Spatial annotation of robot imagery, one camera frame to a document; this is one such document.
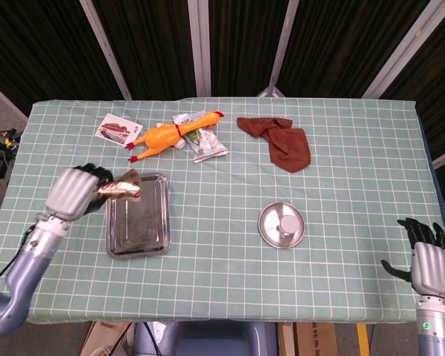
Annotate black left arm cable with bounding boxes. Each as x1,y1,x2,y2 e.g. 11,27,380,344
0,222,37,300

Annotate small silver white packet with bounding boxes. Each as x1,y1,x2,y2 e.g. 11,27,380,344
172,110,207,126

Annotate rectangular steel tray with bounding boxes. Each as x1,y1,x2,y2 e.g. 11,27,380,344
105,171,171,260

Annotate small picture card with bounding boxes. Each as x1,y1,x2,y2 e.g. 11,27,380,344
96,113,143,145

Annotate black pleated curtain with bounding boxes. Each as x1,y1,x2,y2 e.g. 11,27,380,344
0,0,445,160

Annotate small grey cylinder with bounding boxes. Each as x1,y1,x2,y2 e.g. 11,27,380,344
280,216,300,237

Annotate cardboard box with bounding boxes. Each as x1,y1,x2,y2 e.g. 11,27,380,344
82,321,133,356
277,321,338,356

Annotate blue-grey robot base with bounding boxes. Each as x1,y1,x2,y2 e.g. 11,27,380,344
133,320,279,356

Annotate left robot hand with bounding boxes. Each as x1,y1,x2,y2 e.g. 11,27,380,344
44,162,114,223

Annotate round steel plate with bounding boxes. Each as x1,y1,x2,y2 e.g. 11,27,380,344
257,201,306,249

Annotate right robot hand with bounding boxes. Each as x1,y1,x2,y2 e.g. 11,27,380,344
380,217,445,299

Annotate brown cloth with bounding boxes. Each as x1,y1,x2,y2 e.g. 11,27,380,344
237,116,312,174

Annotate yellow black tools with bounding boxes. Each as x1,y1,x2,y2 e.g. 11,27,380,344
0,128,22,151

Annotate white green snack bag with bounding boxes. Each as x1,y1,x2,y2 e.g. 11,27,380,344
184,128,229,164

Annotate yellow rubber chicken toy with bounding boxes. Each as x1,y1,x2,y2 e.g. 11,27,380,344
125,110,223,162

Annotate brown snack packet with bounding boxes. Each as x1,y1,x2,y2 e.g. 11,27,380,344
97,168,142,203

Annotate green checked tablecloth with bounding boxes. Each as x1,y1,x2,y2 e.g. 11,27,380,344
0,96,445,323

